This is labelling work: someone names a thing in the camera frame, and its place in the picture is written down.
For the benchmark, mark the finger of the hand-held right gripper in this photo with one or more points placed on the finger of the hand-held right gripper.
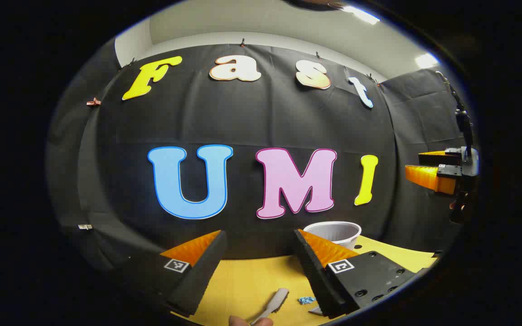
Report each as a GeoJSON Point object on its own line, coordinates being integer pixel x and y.
{"type": "Point", "coordinates": [433, 158]}
{"type": "Point", "coordinates": [426, 179]}

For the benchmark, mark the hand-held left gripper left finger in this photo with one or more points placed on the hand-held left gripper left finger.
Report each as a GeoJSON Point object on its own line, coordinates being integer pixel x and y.
{"type": "Point", "coordinates": [202, 271]}

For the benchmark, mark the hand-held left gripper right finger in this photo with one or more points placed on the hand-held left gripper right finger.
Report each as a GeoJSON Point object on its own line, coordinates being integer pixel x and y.
{"type": "Point", "coordinates": [315, 276]}

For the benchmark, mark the light blue paper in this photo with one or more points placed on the light blue paper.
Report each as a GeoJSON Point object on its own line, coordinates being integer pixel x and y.
{"type": "Point", "coordinates": [306, 300]}

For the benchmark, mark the white ribbed garbage bin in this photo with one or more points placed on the white ribbed garbage bin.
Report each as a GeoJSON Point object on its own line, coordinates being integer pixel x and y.
{"type": "Point", "coordinates": [333, 232]}

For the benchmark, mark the ceiling light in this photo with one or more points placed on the ceiling light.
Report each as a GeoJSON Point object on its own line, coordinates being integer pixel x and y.
{"type": "Point", "coordinates": [360, 13]}
{"type": "Point", "coordinates": [426, 60]}

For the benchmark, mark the black backdrop cloth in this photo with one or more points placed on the black backdrop cloth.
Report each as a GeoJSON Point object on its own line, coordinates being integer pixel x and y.
{"type": "Point", "coordinates": [243, 122]}

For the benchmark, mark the red clip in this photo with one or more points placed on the red clip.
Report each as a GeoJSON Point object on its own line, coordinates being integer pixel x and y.
{"type": "Point", "coordinates": [93, 102]}

